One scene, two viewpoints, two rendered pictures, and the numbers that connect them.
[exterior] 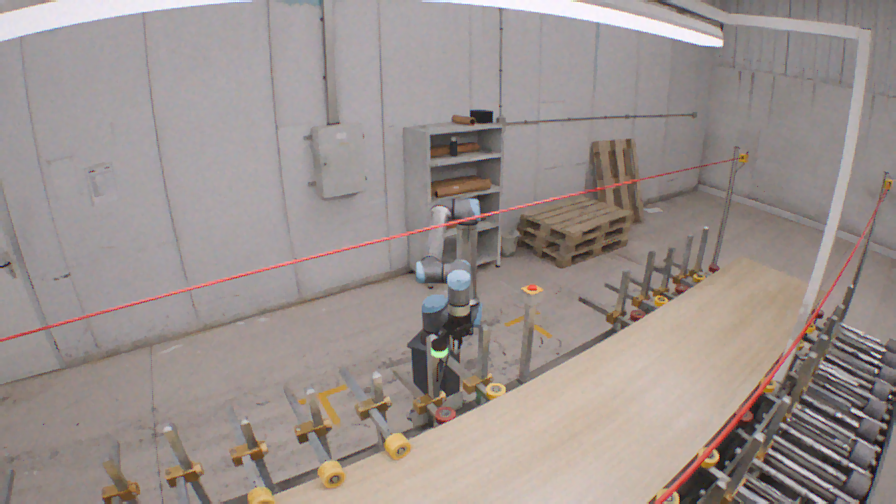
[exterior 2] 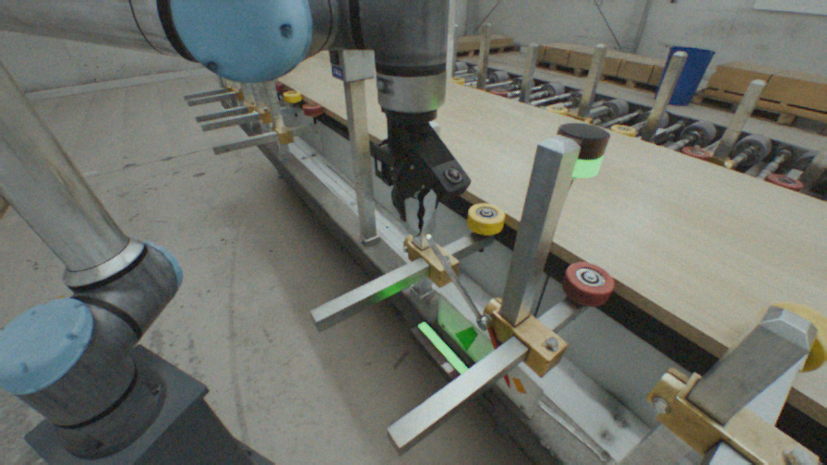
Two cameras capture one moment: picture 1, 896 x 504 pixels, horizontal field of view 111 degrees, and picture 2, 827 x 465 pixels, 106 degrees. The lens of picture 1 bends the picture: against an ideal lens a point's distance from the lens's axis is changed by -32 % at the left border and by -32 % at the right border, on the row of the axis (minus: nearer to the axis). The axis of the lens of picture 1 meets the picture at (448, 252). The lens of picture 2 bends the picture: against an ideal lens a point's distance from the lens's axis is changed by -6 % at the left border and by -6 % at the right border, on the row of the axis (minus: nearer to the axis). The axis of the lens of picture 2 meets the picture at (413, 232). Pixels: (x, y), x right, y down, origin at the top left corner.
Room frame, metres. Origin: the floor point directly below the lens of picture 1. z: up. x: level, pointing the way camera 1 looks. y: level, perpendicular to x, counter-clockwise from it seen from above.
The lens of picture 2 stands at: (1.60, 0.42, 1.32)
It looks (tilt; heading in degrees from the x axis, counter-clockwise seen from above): 37 degrees down; 268
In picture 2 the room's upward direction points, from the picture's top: straight up
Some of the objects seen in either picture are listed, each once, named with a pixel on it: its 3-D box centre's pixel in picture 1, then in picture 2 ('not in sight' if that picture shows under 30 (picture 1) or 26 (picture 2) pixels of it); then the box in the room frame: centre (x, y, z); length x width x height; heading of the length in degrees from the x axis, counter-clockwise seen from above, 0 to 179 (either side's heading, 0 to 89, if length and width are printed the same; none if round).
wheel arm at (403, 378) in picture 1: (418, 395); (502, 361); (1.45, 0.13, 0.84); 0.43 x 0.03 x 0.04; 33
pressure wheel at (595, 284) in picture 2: (445, 422); (581, 297); (1.27, 0.02, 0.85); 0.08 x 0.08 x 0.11
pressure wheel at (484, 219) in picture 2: (495, 398); (484, 232); (1.41, -0.19, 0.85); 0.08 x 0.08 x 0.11
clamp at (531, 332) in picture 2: (430, 402); (522, 331); (1.40, 0.08, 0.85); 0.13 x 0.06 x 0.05; 123
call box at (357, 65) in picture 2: (531, 296); (352, 62); (1.70, -0.36, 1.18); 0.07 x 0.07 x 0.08; 33
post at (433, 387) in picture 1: (433, 384); (521, 287); (1.42, 0.06, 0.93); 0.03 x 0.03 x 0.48; 33
